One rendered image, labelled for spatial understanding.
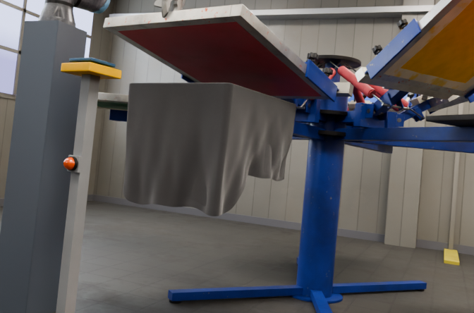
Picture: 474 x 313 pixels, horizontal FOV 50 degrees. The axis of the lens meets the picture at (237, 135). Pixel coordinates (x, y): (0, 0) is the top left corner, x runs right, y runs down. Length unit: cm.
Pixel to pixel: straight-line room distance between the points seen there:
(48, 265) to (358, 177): 396
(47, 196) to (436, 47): 169
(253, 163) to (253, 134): 11
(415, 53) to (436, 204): 348
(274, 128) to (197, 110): 34
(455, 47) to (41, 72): 169
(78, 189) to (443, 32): 148
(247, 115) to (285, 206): 415
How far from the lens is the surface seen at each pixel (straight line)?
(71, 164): 159
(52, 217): 225
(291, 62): 184
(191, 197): 170
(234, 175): 169
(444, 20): 213
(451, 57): 235
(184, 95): 171
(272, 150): 189
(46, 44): 222
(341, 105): 285
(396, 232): 547
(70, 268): 165
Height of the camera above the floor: 71
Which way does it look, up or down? 3 degrees up
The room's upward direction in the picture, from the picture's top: 5 degrees clockwise
